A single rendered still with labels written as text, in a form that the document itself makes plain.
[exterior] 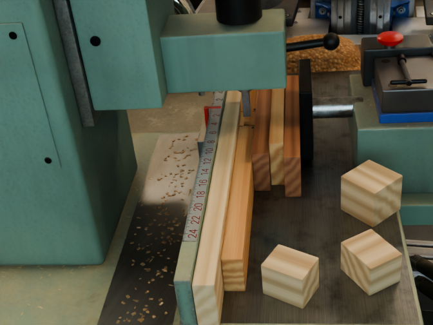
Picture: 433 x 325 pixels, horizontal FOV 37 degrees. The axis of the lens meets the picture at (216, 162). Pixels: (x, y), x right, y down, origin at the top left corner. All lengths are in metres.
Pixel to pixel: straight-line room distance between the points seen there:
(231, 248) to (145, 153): 0.45
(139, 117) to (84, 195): 2.09
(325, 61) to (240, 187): 0.37
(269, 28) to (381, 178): 0.20
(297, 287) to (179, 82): 0.28
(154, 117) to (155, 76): 2.11
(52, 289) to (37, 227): 0.08
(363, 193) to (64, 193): 0.33
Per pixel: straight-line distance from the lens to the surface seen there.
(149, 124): 2.77
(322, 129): 0.85
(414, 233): 1.78
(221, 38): 0.71
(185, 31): 0.73
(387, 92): 0.73
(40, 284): 0.83
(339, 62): 1.00
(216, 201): 0.65
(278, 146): 0.72
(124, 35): 0.69
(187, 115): 2.79
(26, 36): 0.68
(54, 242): 0.82
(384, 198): 0.68
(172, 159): 1.00
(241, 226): 0.63
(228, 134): 0.75
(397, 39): 0.79
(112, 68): 0.71
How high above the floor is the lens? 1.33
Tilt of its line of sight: 33 degrees down
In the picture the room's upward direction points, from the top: 7 degrees counter-clockwise
